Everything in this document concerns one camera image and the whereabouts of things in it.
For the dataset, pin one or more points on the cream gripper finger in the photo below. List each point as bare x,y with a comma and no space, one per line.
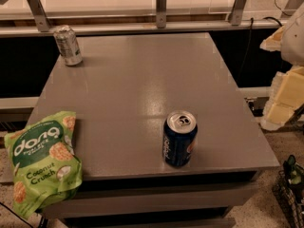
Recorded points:
273,42
285,98

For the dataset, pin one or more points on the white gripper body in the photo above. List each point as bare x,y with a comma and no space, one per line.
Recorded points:
294,43

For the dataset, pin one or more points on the blue pepsi can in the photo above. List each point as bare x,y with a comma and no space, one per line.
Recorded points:
179,133

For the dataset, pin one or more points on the silver green soda can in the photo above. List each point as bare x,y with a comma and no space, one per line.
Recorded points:
67,44

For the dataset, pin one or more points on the grey drawer cabinet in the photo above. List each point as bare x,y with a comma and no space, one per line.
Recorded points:
155,200

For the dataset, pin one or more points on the green rice cracker bag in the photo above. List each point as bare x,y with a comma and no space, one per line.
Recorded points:
44,168

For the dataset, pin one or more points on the metal rail bracket right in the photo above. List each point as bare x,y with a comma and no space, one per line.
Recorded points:
235,17

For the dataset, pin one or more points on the metal rail bracket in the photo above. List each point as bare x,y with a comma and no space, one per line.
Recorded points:
235,17
161,14
39,15

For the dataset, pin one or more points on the black wire basket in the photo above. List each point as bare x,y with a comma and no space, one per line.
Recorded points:
289,192

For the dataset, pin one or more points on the metal rail bracket middle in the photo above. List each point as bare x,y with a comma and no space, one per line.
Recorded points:
161,14

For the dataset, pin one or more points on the metal rail bracket left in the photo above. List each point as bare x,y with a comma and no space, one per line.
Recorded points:
39,15

